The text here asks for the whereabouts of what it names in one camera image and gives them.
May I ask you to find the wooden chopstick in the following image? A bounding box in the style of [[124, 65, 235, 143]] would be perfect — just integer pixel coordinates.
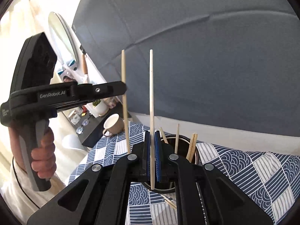
[[189, 133, 198, 162], [149, 49, 156, 190], [186, 133, 195, 161], [160, 127, 168, 144], [121, 50, 131, 154], [174, 123, 179, 154], [161, 194, 177, 210]]

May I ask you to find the white sleeve forearm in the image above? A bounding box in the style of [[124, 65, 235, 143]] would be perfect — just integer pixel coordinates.
[[1, 161, 66, 224]]

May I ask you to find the person's left hand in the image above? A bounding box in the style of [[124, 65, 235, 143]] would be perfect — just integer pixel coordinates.
[[9, 126, 57, 180]]

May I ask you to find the white pot with green plant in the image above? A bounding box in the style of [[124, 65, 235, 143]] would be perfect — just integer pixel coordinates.
[[92, 100, 109, 118]]

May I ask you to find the pink candle jar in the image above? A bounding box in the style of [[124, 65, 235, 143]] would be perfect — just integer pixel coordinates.
[[103, 97, 119, 109]]

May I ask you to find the black cylindrical utensil holder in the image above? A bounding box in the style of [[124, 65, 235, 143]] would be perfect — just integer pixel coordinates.
[[153, 134, 200, 194]]

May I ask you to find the black side shelf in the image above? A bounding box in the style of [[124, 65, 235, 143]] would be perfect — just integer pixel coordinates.
[[62, 103, 123, 151]]

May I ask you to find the beige ceramic mug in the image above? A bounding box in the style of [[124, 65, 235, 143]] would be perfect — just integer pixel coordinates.
[[103, 113, 124, 137]]

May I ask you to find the wooden hairbrush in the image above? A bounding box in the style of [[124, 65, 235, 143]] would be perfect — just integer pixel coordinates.
[[80, 45, 89, 76]]

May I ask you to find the grey fabric backdrop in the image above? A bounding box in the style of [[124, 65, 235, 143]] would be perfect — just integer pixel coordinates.
[[72, 0, 299, 137]]

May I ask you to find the blue white patterned tablecloth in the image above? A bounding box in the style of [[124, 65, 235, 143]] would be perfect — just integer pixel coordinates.
[[70, 123, 299, 224]]

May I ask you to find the round wall mirror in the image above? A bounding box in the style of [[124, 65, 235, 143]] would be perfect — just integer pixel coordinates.
[[48, 12, 79, 71]]

